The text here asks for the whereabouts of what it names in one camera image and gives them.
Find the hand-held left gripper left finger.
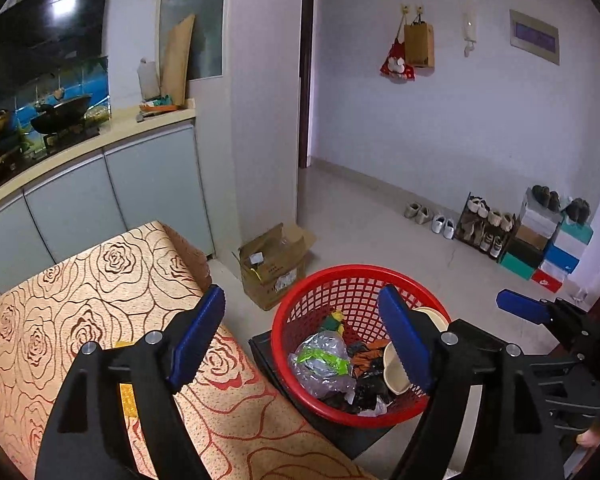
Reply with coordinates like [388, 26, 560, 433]
[35, 284, 227, 480]

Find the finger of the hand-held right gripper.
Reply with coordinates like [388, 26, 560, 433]
[496, 288, 588, 356]

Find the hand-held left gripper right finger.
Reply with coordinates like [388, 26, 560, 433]
[376, 284, 566, 480]

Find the beige paper cup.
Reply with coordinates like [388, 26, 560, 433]
[381, 306, 451, 395]

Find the brown snack wrapper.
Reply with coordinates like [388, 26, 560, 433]
[347, 339, 395, 376]

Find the large black plastic bag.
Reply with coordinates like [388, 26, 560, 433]
[325, 360, 393, 415]

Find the green snack wrapper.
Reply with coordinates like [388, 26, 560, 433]
[300, 347, 352, 377]

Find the clear plastic bag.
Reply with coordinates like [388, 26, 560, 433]
[287, 332, 358, 402]

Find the red mesh basket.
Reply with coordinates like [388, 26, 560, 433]
[271, 265, 452, 429]

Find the person's right hand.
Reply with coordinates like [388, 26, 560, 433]
[576, 421, 600, 448]

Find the stack of shoe boxes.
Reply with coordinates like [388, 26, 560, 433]
[500, 187, 595, 293]

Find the black shoe rack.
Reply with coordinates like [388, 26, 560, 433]
[454, 192, 517, 261]

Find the cardboard box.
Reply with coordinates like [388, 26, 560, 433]
[237, 222, 318, 312]

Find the black stool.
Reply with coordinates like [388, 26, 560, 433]
[248, 330, 431, 461]

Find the pair of dark shoes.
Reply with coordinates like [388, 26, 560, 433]
[562, 197, 591, 223]
[532, 185, 561, 211]

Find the kitchen counter with grey cabinets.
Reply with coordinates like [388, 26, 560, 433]
[0, 107, 216, 306]

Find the black gas stove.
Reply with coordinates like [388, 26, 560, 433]
[0, 127, 101, 181]

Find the black wok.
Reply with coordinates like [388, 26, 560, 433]
[30, 94, 93, 133]

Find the translucent plastic bottle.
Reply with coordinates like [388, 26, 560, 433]
[137, 57, 161, 102]

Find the red hanging bag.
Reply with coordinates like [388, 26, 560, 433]
[379, 35, 417, 81]

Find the white intercom handset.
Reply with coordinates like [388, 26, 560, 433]
[461, 12, 478, 57]

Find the wooden cutting board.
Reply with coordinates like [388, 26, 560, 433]
[160, 14, 197, 107]

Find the brown paper bag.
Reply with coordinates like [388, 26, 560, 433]
[403, 14, 436, 68]

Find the frosted glass window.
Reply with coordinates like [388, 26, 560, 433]
[160, 0, 228, 81]

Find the black range hood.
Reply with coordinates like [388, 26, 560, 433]
[0, 0, 111, 86]

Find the wall electric panel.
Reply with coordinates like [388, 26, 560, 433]
[509, 9, 561, 66]

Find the dark wooden door frame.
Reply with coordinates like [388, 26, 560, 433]
[299, 0, 317, 168]

